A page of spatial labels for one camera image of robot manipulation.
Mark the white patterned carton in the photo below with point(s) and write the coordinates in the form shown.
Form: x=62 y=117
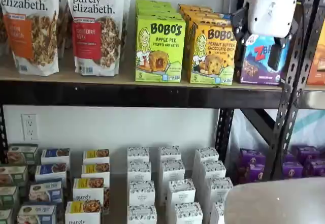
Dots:
x=206 y=154
x=212 y=170
x=142 y=193
x=169 y=153
x=218 y=213
x=138 y=154
x=139 y=170
x=188 y=213
x=141 y=215
x=172 y=170
x=219 y=189
x=180 y=192

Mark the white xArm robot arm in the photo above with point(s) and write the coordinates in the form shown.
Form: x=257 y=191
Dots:
x=279 y=203

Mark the white wall outlet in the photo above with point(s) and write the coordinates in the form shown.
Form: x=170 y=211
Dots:
x=30 y=127

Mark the light wooden shelf board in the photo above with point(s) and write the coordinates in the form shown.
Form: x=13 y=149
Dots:
x=66 y=71
x=314 y=87

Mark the yellow Bobo's peanut butter box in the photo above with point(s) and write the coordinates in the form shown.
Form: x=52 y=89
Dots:
x=195 y=7
x=200 y=14
x=208 y=20
x=213 y=56

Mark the black metal shelf rack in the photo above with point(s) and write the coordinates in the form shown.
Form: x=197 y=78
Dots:
x=127 y=94
x=313 y=26

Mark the orange snack box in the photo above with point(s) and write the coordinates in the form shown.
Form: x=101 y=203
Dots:
x=317 y=64

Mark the blue label oatmeal box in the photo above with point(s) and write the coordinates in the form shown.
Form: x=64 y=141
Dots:
x=50 y=172
x=56 y=155
x=45 y=191
x=36 y=213

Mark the orange label granola bag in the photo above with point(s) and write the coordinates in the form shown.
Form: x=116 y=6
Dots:
x=30 y=31

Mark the red label granola bag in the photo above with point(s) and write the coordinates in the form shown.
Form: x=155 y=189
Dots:
x=96 y=31

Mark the green oatmeal box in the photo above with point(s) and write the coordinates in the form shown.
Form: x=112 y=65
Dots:
x=8 y=196
x=23 y=153
x=6 y=216
x=12 y=174

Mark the grey shelf board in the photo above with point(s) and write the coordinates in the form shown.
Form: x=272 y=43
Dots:
x=118 y=196

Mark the blue Zbar box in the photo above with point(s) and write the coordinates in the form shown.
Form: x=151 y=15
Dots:
x=227 y=22
x=254 y=64
x=225 y=15

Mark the yellow label granola box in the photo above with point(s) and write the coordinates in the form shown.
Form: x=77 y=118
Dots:
x=82 y=212
x=87 y=189
x=96 y=155
x=95 y=170

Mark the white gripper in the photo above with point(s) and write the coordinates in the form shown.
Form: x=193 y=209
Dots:
x=269 y=5

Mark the white plastic sheet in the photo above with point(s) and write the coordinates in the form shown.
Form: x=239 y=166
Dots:
x=243 y=137

